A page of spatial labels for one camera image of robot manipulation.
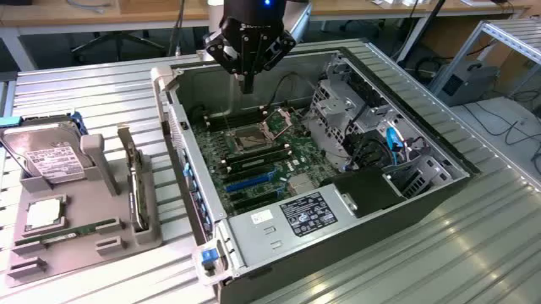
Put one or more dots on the short black expansion slot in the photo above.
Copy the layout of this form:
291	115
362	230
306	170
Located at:
238	198

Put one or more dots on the blue disk caddy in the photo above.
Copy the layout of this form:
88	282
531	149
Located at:
8	122

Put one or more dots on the aluminium profile frame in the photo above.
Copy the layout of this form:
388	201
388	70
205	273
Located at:
516	35

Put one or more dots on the silver hard disk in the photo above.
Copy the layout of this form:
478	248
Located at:
26	145

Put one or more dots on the silver perforated disk bay cage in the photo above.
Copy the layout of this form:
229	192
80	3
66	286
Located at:
334	107

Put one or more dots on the metal socket cover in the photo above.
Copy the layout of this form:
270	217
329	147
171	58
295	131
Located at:
279	122

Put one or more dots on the silver CPU chip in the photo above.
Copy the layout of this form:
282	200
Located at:
42	213

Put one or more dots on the green motherboard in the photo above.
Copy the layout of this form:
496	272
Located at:
305	169

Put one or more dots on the white carton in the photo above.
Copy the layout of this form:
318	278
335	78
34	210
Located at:
401	2

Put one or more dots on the CPU socket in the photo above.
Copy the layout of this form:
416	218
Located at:
249	139

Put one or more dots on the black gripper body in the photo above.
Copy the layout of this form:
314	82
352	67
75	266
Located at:
254	19

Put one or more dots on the grey plastic parts rack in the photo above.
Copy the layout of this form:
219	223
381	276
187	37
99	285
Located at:
84	202

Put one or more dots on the blue expansion slot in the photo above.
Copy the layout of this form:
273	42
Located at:
249	183

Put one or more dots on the black plastic air shroud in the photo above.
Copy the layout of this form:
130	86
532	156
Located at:
368	193

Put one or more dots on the open black PC case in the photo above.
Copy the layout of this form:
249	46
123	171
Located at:
380	228

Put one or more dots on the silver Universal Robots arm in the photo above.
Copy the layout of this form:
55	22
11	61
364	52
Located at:
302	22

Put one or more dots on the small silver chipset heatsink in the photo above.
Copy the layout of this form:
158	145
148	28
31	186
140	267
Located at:
302	184

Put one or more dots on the silver power supply unit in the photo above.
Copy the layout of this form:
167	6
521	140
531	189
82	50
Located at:
262	244

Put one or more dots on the thin metal locking lever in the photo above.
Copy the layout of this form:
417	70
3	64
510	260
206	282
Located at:
229	125

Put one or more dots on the blue case latch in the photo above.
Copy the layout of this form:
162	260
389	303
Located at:
209	256

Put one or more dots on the black slanted pole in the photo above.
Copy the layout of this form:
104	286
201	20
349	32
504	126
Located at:
422	30

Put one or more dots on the graphics card with metal bracket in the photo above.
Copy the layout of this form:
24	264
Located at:
136	190

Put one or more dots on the long black expansion slot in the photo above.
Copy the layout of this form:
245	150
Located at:
258	201
247	175

